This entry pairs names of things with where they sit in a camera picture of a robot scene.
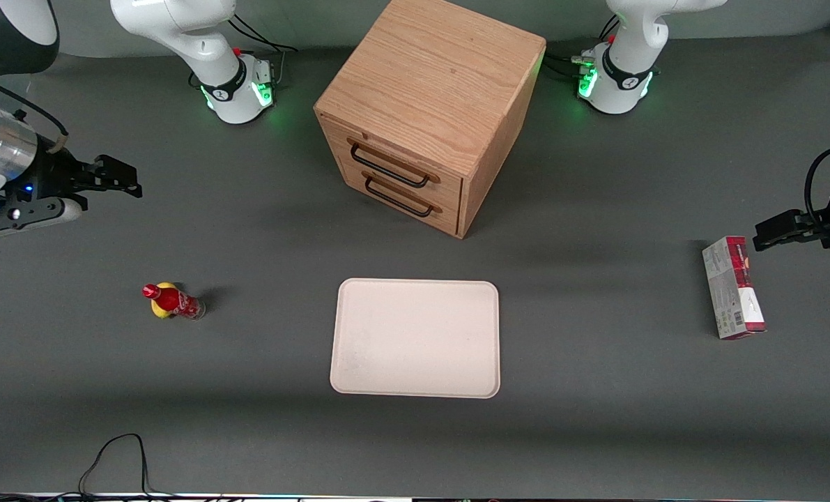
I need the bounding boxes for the cream plastic tray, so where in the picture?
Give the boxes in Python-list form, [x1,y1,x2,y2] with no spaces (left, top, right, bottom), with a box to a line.
[329,278,502,400]

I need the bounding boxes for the black right base cables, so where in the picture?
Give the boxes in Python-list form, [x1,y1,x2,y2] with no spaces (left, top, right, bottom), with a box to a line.
[227,12,299,89]

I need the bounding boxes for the black cable at table edge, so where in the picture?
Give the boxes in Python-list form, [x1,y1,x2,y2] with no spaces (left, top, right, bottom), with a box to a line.
[0,433,182,502]

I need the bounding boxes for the black lower drawer handle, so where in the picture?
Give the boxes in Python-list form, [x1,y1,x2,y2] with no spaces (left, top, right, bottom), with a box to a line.
[363,174,444,219]

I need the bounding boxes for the black left base cable bundle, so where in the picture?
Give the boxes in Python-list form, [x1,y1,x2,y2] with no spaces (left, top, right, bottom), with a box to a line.
[544,52,583,84]

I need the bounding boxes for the red and grey carton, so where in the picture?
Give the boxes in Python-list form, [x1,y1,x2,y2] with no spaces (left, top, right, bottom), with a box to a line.
[701,235,768,342]

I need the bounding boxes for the black upper drawer handle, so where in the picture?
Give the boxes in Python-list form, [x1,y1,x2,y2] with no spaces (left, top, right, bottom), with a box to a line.
[347,137,442,190]

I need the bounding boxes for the black drawer handle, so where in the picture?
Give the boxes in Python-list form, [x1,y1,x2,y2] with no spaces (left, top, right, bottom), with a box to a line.
[363,174,444,219]
[347,137,442,190]

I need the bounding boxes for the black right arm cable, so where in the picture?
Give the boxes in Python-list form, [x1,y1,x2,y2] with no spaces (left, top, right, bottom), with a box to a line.
[0,68,69,153]

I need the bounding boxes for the yellow toy lemon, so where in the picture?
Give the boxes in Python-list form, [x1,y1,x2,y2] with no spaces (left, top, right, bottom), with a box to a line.
[151,282,179,320]

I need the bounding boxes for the wooden drawer cabinet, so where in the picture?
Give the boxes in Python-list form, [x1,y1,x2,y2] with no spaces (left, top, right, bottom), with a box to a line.
[313,0,548,241]

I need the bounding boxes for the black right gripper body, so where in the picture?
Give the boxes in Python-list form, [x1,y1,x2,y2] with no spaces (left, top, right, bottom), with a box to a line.
[19,149,100,207]

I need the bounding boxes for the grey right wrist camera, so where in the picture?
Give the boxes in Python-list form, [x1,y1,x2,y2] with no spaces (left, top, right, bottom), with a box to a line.
[0,197,85,240]

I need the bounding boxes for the red coke bottle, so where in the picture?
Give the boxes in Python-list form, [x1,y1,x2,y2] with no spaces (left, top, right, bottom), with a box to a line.
[142,282,207,321]

